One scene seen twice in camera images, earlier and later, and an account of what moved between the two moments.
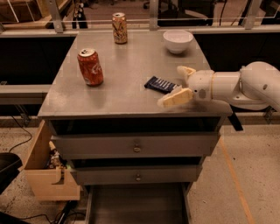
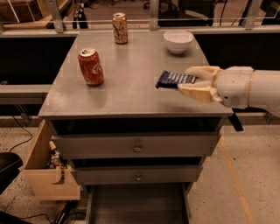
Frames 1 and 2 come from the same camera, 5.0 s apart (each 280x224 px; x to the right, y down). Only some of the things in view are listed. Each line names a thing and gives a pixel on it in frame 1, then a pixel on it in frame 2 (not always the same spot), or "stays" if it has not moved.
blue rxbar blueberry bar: [158, 84] → [171, 80]
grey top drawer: [136, 145] stays
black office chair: [10, 164] stays
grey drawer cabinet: [135, 157] stays
